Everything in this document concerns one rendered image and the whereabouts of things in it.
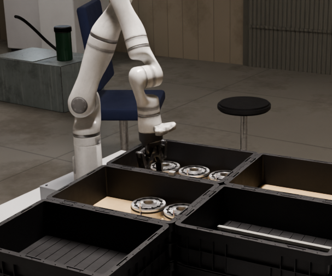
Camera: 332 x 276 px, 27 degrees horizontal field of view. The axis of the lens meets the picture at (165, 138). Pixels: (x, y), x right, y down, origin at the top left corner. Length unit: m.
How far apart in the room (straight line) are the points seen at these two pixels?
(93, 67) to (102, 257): 0.68
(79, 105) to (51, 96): 4.11
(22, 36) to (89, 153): 7.06
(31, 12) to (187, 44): 2.09
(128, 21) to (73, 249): 0.71
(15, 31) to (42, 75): 3.05
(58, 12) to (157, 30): 1.36
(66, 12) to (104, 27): 5.79
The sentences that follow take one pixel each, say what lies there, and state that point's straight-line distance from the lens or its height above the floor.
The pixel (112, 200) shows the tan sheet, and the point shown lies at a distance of 2.12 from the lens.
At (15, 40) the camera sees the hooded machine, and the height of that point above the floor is 0.17.
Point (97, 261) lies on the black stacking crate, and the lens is 1.77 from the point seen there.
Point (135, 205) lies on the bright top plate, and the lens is 2.00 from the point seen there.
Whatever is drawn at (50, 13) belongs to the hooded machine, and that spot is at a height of 0.64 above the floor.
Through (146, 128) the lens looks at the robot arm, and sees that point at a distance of 2.11.
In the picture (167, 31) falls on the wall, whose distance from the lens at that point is 8.61.
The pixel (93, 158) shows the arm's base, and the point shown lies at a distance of 2.30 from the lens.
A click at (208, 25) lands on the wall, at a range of 8.28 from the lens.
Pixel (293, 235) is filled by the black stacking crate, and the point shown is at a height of 0.83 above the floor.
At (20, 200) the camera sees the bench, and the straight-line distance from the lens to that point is 2.53.
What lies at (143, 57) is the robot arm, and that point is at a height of 1.25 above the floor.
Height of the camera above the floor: 1.65
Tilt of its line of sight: 18 degrees down
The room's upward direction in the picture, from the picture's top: 2 degrees counter-clockwise
